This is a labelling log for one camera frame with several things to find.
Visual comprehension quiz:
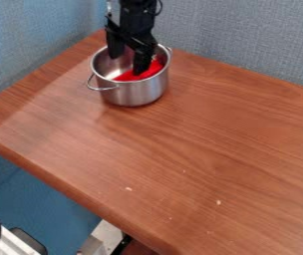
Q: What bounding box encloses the silver metal pot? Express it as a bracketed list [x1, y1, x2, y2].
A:
[87, 45, 172, 107]

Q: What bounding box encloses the white table leg bracket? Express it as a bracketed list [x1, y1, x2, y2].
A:
[78, 220, 124, 255]

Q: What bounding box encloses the black box on floor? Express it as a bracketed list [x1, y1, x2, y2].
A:
[9, 227, 49, 255]

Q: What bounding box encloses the red object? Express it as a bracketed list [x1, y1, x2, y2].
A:
[115, 60, 163, 82]

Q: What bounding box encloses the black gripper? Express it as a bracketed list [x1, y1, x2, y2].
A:
[107, 0, 158, 76]

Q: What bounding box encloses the white ribbed radiator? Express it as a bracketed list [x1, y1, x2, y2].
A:
[0, 227, 40, 255]

